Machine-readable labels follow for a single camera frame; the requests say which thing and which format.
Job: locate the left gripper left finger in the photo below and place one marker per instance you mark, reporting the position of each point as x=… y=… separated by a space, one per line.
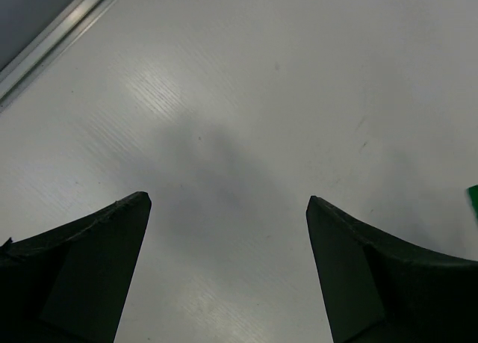
x=70 y=284

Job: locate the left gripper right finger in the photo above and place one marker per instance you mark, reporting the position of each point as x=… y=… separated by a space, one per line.
x=379 y=288

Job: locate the green t-shirt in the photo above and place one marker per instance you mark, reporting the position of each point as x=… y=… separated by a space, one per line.
x=472 y=193

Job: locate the aluminium table frame rail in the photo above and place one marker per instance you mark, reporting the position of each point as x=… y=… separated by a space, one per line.
x=35 y=32

